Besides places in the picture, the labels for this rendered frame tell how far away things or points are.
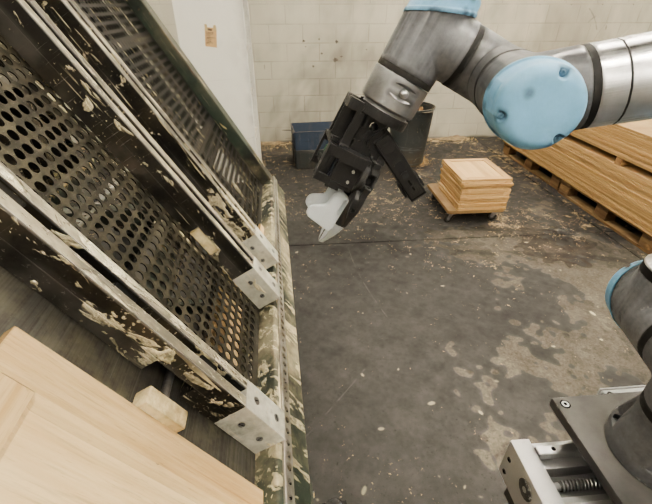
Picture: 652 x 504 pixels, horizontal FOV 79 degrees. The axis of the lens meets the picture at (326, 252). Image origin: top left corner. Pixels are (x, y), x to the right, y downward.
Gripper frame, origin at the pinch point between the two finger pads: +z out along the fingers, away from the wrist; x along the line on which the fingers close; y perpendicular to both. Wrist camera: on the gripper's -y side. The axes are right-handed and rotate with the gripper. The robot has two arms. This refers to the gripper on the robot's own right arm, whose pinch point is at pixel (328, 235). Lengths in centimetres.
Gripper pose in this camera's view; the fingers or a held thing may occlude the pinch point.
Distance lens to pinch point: 61.4
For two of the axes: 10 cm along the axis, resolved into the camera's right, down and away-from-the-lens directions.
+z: -4.6, 7.7, 4.4
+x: 0.8, 5.3, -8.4
